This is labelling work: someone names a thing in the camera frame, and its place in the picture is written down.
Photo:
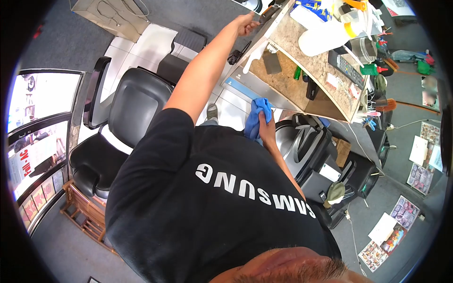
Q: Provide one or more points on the black remote control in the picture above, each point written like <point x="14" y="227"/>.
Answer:
<point x="348" y="69"/>

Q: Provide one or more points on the black and silver machine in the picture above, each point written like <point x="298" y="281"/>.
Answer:
<point x="318" y="159"/>

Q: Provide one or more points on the black barber chair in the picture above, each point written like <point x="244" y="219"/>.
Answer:
<point x="131" y="116"/>

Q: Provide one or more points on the person's left fingers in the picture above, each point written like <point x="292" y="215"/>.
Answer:
<point x="255" y="23"/>

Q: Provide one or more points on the photo poster sheets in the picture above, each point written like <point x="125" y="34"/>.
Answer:
<point x="393" y="230"/>

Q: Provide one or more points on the wooden counter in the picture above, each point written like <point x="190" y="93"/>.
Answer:
<point x="304" y="67"/>

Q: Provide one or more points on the grey square pad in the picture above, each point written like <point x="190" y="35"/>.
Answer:
<point x="271" y="63"/>

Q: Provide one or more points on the blue cloth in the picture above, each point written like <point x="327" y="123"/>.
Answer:
<point x="256" y="115"/>

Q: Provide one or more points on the black footrest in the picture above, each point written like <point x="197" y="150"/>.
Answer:
<point x="189" y="40"/>

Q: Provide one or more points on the small green bottle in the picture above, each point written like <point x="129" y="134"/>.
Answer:
<point x="297" y="72"/>

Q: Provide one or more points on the wooden rack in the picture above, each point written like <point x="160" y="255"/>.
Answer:
<point x="85" y="215"/>

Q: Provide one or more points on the person's body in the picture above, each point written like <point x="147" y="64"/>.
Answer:
<point x="212" y="198"/>

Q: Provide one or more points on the small black box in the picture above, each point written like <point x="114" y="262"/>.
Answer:
<point x="312" y="88"/>

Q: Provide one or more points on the person's legs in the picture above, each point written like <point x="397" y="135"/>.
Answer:
<point x="212" y="112"/>

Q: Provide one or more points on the green bottle red cap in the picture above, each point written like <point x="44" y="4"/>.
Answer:
<point x="371" y="69"/>

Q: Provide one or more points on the large white bottle yellow cap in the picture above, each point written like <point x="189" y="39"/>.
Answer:
<point x="324" y="37"/>

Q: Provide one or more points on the black oblong tool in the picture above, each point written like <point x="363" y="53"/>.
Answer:
<point x="269" y="13"/>

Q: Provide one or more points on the glass shop window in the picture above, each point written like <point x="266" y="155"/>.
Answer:
<point x="40" y="141"/>

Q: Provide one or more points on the person's right fingers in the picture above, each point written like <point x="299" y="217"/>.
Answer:
<point x="262" y="118"/>

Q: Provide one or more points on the person's right hand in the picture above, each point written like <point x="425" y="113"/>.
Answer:
<point x="267" y="127"/>

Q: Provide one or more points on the person's left hand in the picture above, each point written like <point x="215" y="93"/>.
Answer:
<point x="246" y="24"/>

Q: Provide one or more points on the beige paper bag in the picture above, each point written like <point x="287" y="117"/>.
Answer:
<point x="113" y="17"/>

